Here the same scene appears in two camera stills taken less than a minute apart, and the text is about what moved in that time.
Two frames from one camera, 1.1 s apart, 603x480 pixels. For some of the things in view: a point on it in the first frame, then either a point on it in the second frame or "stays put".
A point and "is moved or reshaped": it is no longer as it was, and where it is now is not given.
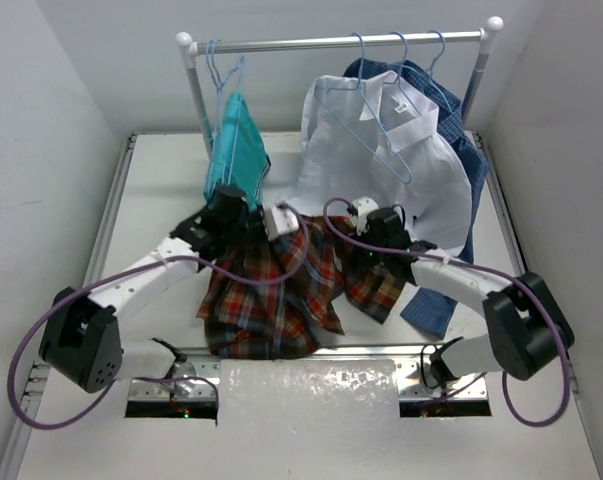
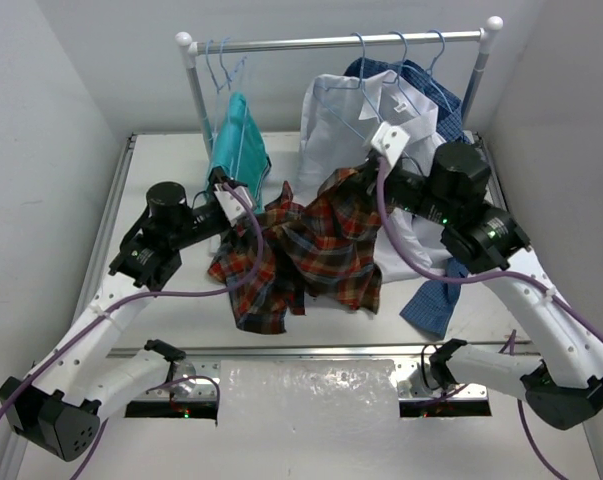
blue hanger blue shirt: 430,71 stays put
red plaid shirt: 266,298 is moved or reshaped
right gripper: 358,253 -> 369,177
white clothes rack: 188,44 stays put
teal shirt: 239,156 stays put
